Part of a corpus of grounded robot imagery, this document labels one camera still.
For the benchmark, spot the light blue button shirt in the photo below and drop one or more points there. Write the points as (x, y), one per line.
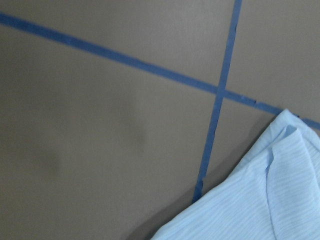
(272, 194)

